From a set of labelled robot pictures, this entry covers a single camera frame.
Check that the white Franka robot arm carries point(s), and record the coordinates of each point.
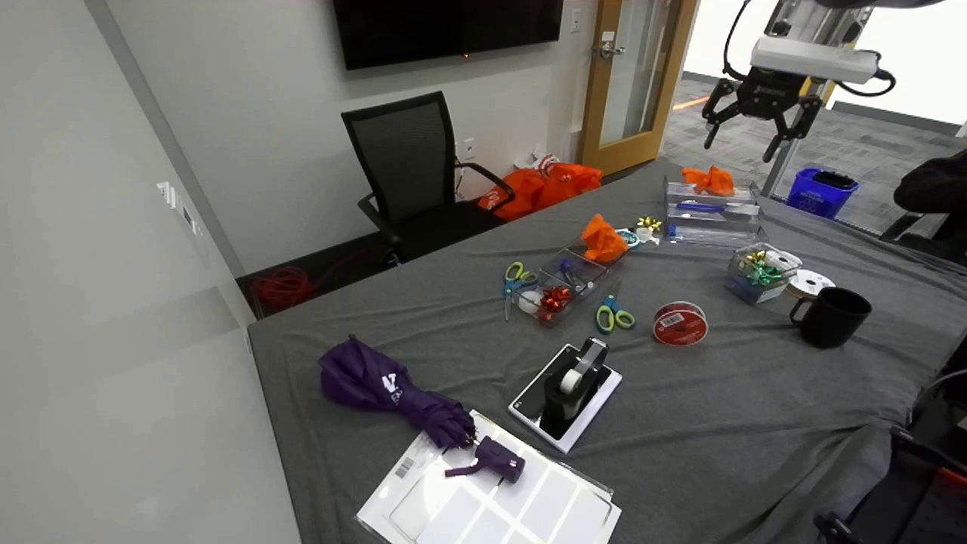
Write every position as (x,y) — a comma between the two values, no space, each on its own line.
(803,18)

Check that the orange ribbon bow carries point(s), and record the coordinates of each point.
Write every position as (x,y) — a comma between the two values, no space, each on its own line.
(711,181)
(602,242)

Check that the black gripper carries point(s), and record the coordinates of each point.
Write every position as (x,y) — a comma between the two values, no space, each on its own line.
(770,93)

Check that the black wall television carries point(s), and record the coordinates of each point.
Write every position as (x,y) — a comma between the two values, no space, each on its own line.
(449,31)

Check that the black mesh office chair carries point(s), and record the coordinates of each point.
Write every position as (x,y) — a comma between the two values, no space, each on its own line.
(402,151)

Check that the clear box of bows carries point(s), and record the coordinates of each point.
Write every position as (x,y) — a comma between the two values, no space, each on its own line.
(757,272)

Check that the purple folded umbrella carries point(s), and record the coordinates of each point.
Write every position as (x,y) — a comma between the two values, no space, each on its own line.
(377,383)

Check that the gold ribbon bow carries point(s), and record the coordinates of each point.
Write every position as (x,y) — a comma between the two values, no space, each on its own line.
(651,226)

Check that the person in dark clothing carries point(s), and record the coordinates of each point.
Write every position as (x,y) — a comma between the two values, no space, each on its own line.
(936,185)

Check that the grey tablecloth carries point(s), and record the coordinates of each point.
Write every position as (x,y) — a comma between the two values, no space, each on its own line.
(704,425)

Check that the white grey item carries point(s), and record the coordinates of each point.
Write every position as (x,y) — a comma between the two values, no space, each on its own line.
(528,299)

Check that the white bordered black pad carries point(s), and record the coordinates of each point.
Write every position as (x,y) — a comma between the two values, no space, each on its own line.
(527,407)

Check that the blue bin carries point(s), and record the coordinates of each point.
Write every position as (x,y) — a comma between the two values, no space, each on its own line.
(820,192)

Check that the red ribbon bow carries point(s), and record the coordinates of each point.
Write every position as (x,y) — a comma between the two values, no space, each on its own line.
(554,303)

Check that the clear acrylic organizer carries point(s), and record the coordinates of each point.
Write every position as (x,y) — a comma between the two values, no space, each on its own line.
(704,226)

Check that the small white object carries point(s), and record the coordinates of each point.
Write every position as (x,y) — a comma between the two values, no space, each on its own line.
(626,236)

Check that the clear plastic container tray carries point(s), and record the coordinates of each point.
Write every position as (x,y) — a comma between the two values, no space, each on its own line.
(579,287)

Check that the black tape dispenser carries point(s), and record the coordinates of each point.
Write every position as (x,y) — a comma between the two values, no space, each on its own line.
(569,404)

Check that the white label sheets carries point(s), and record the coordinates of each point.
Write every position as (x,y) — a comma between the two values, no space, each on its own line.
(546,503)

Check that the white wall thermostat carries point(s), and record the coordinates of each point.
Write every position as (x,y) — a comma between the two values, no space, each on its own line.
(172,196)

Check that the wooden door with glass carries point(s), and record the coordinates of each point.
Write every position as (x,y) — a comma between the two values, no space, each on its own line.
(593,100)

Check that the black mug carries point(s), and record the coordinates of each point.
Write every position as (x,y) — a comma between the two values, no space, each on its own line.
(834,318)

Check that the orange cloth pile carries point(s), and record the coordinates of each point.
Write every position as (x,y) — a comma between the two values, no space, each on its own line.
(546,187)

